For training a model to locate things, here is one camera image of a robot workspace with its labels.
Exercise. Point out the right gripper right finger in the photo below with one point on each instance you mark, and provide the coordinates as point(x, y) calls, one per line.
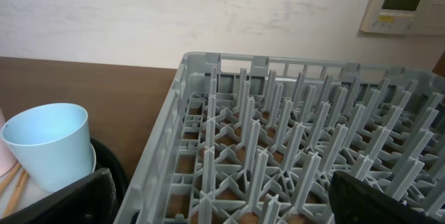
point(355, 202)

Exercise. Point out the blue cup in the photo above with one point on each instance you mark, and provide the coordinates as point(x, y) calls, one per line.
point(52, 142)

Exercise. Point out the round black tray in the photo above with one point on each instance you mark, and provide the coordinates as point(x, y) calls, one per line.
point(106, 159)

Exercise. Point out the pink cup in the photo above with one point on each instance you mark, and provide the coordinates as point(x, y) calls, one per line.
point(7, 158)

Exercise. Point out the grey dishwasher rack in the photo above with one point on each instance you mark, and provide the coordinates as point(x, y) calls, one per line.
point(260, 135)

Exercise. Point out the wall control panel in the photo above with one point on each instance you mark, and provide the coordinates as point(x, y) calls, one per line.
point(404, 17)

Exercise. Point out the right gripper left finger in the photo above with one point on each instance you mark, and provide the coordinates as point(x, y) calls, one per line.
point(91, 199)

